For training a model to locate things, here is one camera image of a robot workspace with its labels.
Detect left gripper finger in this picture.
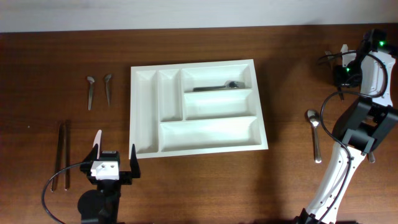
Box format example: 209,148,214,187
84,144,99,162
129,144,141,179

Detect metal fork dark handle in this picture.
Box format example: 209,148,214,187
325,50,344,101

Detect small metal spoon left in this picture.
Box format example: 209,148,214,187
86,76,95,110

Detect small metal spoon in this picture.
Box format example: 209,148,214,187
104,74,112,106
86,76,95,110

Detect large metal spoon right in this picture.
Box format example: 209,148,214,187
368,152,376,163

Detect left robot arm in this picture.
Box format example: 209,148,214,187
77,144,141,223

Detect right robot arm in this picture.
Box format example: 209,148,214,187
293,29,397,224

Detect dark chopstick right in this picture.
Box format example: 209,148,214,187
64,120,70,190

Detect large metal spoon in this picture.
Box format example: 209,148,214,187
307,110,322,164
368,152,376,163

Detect pink plastic knife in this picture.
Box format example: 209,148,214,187
93,129,102,159

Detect dark chopstick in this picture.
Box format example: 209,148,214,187
64,120,70,190
51,123,64,192

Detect white cutlery tray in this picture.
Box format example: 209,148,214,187
129,59,268,159

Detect dark chopstick left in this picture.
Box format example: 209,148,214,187
51,123,64,192

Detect small metal spoon right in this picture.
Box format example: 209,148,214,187
104,74,112,106

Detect large metal spoon left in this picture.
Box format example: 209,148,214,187
307,110,322,164

